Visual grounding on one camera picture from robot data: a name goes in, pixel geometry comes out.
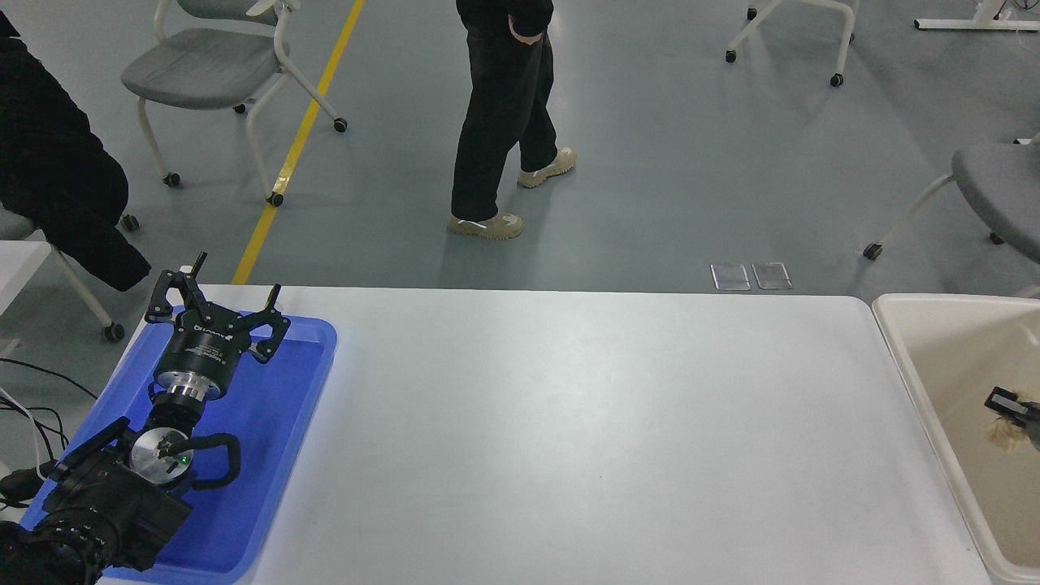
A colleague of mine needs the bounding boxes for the blue plastic tray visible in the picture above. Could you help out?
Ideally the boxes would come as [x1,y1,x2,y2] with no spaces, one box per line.
[18,307,338,584]

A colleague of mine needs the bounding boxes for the white cable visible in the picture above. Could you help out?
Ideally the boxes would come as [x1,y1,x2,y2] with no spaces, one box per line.
[0,388,48,482]

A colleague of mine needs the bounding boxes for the standing person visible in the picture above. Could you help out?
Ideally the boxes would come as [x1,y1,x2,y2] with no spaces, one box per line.
[447,0,579,241]

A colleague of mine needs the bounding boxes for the black cable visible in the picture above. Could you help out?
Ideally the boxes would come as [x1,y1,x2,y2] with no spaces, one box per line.
[0,358,98,403]

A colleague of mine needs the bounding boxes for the large pale bin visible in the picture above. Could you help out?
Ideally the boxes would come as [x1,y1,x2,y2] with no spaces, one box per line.
[872,292,1040,585]

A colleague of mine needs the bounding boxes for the seated person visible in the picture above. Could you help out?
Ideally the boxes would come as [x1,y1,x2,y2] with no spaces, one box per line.
[0,11,153,293]

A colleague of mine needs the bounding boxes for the seated person's chair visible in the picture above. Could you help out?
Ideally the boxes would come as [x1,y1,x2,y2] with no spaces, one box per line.
[0,207,141,343]

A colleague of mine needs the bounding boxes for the grey seat white frame chair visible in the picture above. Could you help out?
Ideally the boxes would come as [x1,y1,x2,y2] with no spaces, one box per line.
[120,0,349,208]

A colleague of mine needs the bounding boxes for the white table base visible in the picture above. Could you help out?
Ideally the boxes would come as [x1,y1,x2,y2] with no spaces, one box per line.
[914,0,1040,33]

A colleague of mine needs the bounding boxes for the tan paper ball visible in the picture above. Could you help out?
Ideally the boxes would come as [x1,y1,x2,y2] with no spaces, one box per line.
[986,392,1040,453]

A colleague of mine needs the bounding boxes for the grey seat white leg chair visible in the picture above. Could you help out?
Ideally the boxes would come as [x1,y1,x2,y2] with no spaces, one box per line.
[863,134,1040,266]

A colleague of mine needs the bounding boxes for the white chair legs with casters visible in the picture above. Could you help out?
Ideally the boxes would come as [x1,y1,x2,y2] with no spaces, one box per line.
[726,0,860,88]

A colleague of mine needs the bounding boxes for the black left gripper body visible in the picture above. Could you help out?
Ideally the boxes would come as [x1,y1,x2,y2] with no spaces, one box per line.
[154,312,249,389]

